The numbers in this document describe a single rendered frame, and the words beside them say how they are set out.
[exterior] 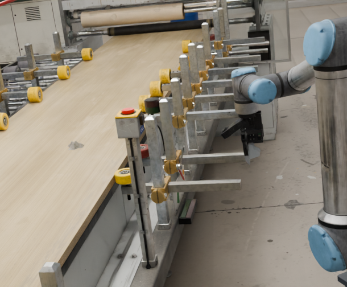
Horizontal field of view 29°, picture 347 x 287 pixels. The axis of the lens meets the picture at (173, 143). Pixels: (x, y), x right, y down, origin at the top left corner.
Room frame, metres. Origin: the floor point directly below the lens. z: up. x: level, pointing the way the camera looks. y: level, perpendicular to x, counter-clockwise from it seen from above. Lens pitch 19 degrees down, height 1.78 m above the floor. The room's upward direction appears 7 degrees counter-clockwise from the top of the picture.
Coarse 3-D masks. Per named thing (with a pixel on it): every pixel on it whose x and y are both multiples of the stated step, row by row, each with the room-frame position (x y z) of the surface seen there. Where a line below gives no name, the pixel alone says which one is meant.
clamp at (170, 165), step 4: (176, 152) 2.48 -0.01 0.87; (180, 152) 2.48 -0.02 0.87; (176, 156) 2.43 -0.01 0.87; (164, 160) 2.41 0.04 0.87; (168, 160) 2.40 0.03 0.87; (172, 160) 2.40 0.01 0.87; (176, 160) 2.40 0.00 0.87; (164, 164) 2.40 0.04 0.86; (168, 164) 2.38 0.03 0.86; (172, 164) 2.38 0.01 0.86; (164, 168) 2.38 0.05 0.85; (168, 168) 2.38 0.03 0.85; (172, 168) 2.38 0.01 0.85; (168, 172) 2.38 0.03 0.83; (172, 172) 2.38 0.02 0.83
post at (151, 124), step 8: (144, 120) 2.16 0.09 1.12; (152, 120) 2.16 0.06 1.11; (152, 128) 2.16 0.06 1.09; (152, 136) 2.16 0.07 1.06; (152, 144) 2.16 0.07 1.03; (152, 152) 2.16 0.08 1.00; (160, 152) 2.19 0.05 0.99; (152, 160) 2.16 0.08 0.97; (160, 160) 2.17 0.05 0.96; (152, 168) 2.16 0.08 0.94; (160, 168) 2.16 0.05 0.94; (152, 176) 2.16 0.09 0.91; (160, 176) 2.16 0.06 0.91; (160, 184) 2.16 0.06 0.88; (160, 208) 2.16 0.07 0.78; (160, 216) 2.16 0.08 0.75; (168, 216) 2.18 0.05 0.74
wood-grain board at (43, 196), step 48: (144, 48) 4.51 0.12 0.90; (48, 96) 3.51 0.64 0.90; (96, 96) 3.39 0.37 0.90; (0, 144) 2.77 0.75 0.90; (48, 144) 2.69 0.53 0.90; (96, 144) 2.61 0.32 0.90; (0, 192) 2.21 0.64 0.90; (48, 192) 2.15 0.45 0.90; (96, 192) 2.10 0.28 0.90; (0, 240) 1.82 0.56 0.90; (48, 240) 1.78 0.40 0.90
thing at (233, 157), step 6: (162, 156) 2.48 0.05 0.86; (180, 156) 2.46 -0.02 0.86; (186, 156) 2.45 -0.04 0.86; (192, 156) 2.44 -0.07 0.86; (198, 156) 2.43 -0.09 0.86; (204, 156) 2.42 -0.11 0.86; (210, 156) 2.42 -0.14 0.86; (216, 156) 2.41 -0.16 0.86; (222, 156) 2.40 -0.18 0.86; (228, 156) 2.40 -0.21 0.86; (234, 156) 2.39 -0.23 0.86; (240, 156) 2.39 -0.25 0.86; (144, 162) 2.47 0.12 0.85; (162, 162) 2.46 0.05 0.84; (186, 162) 2.44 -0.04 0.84; (192, 162) 2.43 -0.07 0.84; (198, 162) 2.43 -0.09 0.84; (204, 162) 2.42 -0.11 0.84; (210, 162) 2.41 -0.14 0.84; (216, 162) 2.41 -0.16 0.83; (222, 162) 2.40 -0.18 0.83; (228, 162) 2.40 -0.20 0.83
